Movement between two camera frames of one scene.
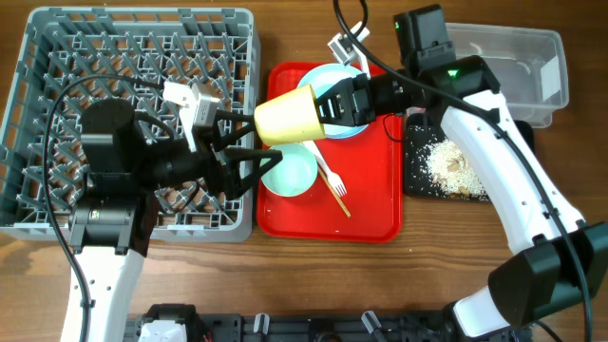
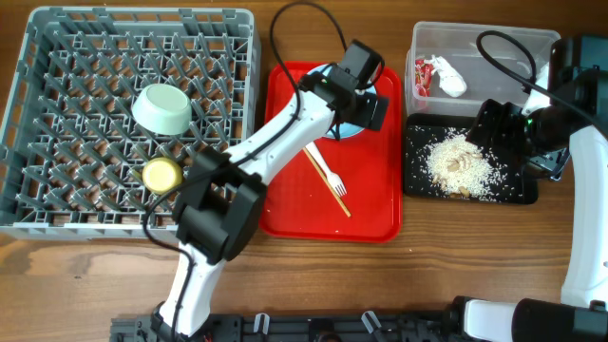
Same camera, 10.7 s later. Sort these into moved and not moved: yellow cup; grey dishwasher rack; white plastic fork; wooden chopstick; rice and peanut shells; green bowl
Moved: yellow cup; green bowl
Not moved: wooden chopstick; grey dishwasher rack; white plastic fork; rice and peanut shells
